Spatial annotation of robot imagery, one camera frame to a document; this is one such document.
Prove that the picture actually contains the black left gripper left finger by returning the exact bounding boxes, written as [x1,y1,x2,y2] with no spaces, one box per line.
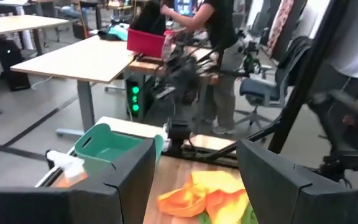
[0,138,157,224]

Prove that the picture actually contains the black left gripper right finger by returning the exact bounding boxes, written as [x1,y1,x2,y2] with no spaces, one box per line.
[236,139,358,224]

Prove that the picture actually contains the yellow microfiber towel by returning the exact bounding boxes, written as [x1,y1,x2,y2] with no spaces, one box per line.
[185,170,246,195]

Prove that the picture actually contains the orange microfiber towel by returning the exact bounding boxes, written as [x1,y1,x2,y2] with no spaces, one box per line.
[56,172,89,188]
[156,183,250,224]

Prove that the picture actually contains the teal plastic basket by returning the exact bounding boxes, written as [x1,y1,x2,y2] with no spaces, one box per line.
[74,123,165,175]

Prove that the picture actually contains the computer tower green lights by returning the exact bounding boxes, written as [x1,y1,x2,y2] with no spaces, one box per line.
[125,77,150,121]

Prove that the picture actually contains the grey office chair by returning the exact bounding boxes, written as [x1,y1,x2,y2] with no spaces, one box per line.
[234,36,313,131]

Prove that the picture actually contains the butcher block workbench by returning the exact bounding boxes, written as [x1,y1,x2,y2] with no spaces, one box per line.
[129,46,220,85]

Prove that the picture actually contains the light wood standing desk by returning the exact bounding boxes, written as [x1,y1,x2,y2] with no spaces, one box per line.
[10,35,136,138]

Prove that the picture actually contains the red plastic bin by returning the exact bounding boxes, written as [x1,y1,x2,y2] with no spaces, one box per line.
[126,27,167,58]

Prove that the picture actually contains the teal cloth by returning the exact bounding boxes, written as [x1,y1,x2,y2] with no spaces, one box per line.
[109,24,130,41]

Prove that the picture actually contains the black bag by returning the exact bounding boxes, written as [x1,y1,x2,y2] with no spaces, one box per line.
[131,0,167,35]

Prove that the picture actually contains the patterned hanging cloth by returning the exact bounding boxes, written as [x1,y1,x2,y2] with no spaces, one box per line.
[264,0,295,57]

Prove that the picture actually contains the person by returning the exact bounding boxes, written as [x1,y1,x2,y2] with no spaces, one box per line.
[308,0,358,162]
[160,0,245,135]

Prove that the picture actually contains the black computer tower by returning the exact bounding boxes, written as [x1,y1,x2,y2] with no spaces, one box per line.
[0,40,31,91]

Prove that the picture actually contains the black aluminium table frame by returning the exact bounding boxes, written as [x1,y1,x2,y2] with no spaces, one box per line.
[163,114,284,169]

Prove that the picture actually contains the black diagonal frame post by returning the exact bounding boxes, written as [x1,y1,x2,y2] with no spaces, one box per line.
[268,0,351,154]

